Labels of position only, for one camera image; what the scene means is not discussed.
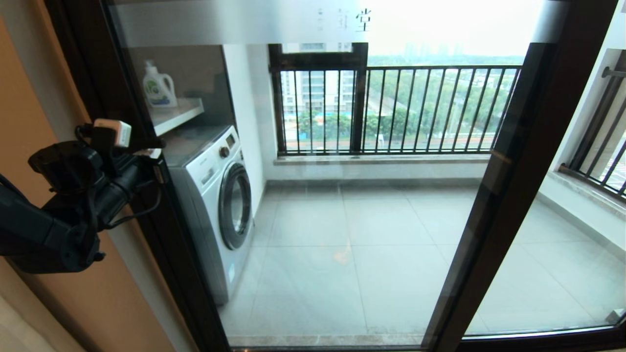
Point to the beige curtain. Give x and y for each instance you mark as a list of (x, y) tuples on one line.
[(24, 327)]

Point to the dark framed sliding glass door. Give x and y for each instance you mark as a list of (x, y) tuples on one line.
[(220, 24)]

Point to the stone window sill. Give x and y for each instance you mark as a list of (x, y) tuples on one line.
[(381, 159)]

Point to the black balcony railing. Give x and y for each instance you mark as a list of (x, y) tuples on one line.
[(415, 69)]

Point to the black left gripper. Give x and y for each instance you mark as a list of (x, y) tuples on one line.
[(98, 181)]

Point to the dark window frame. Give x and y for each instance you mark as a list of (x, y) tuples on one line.
[(318, 59)]

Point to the white detergent bottle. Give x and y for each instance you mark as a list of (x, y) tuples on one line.
[(159, 89)]

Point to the black side railing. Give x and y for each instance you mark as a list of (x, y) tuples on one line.
[(599, 142)]

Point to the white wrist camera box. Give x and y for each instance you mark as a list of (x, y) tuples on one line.
[(113, 132)]

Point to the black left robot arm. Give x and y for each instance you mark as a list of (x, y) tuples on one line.
[(39, 234)]

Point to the white front-load washing machine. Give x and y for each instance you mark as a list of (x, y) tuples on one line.
[(210, 205)]

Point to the white shelf board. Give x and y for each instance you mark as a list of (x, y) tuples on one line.
[(177, 113)]

